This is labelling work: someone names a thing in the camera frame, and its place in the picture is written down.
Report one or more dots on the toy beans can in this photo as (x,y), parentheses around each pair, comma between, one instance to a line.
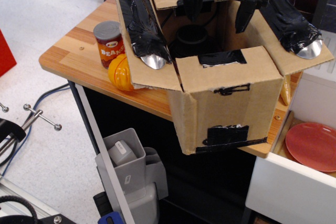
(110,42)

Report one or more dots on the red box at left edge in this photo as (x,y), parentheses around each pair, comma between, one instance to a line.
(7,59)

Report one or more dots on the black pot inside box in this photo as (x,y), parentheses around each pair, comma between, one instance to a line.
(191,40)

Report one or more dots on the yellow toy corn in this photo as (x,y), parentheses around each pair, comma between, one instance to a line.
(286,90)

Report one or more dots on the yellow toy pumpkin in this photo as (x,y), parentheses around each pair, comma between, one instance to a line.
(119,73)

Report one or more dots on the white drawer cabinet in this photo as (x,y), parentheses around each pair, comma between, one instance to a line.
(282,189)

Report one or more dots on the brown cardboard box with flaps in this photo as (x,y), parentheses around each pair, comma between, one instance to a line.
(226,104)

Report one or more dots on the white table leg frame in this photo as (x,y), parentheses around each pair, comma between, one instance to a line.
(112,187)

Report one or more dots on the metal clamp with handle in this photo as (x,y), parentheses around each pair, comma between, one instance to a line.
(15,133)

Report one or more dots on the red plate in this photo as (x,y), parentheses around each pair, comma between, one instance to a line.
(312,145)

